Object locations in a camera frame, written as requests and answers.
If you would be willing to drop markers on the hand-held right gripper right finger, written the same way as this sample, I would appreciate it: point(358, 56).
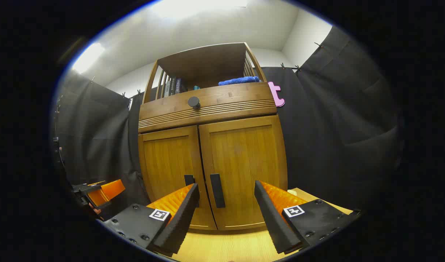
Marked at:
point(271, 218)

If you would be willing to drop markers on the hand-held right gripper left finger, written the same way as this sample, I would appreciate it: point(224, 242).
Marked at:
point(182, 218)

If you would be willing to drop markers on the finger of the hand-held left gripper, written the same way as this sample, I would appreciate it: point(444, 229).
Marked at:
point(108, 191)

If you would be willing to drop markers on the wooden cabinet door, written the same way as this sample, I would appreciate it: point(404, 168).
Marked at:
point(168, 160)
point(244, 153)

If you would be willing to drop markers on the wooden double-door shoe cabinet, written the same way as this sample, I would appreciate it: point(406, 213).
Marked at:
point(204, 62)

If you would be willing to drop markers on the black round drawer knob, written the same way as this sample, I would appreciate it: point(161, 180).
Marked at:
point(193, 102)

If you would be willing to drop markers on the grey book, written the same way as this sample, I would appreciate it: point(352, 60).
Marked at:
point(167, 88)

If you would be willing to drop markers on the black book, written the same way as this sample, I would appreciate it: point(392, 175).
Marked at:
point(173, 86)

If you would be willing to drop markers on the dark blue book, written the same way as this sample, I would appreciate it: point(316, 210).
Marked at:
point(178, 86)

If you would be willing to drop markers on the wooden grooved drawer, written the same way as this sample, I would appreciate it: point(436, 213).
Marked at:
point(229, 98)

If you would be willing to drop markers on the blue folded towel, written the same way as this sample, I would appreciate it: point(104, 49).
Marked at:
point(239, 80)

